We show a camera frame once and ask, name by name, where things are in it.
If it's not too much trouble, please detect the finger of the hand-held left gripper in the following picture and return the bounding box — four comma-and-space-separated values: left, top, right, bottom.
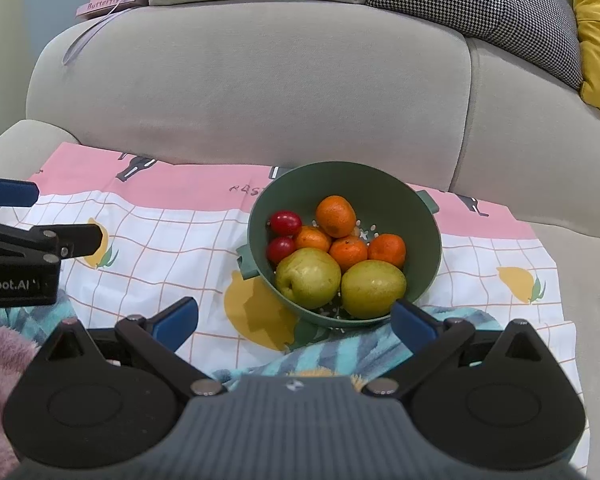
0, 217, 104, 265
0, 172, 40, 208

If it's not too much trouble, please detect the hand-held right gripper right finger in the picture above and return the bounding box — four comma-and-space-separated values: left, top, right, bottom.
362, 299, 553, 396

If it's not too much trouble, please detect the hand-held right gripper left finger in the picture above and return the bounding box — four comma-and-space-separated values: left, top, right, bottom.
47, 296, 226, 396

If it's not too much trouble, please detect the yellow pear with red blush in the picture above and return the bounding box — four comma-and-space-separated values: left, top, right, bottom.
341, 259, 407, 319

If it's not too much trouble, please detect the orange mandarin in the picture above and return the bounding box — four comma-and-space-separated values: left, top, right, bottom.
329, 236, 369, 271
315, 195, 357, 239
367, 233, 407, 268
294, 226, 332, 253

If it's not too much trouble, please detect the green plastic colander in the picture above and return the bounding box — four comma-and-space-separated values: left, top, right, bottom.
236, 161, 442, 328

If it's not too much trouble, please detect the yellow green pear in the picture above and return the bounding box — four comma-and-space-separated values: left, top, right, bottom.
275, 247, 342, 310

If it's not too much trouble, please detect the red cherry tomato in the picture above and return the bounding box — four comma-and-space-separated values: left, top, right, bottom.
266, 236, 297, 263
270, 211, 303, 237

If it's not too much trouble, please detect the teal striped fleece blanket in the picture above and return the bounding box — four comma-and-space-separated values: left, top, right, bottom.
0, 290, 503, 396

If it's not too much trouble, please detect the pink fluffy fabric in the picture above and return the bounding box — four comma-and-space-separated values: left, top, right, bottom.
0, 325, 46, 480

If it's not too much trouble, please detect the pink checked printed cloth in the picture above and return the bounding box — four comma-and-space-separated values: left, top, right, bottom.
15, 141, 592, 478

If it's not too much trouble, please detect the yellow plush fabric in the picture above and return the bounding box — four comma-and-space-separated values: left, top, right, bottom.
285, 366, 337, 379

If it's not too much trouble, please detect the purple ribbon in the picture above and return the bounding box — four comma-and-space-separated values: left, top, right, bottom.
62, 0, 133, 66

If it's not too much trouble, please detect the pink gift box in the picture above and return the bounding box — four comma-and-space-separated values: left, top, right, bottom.
75, 0, 148, 21

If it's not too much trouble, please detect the beige sofa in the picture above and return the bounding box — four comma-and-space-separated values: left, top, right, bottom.
0, 0, 600, 480

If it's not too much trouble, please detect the houndstooth cushion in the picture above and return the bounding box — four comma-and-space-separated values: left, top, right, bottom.
365, 0, 583, 92

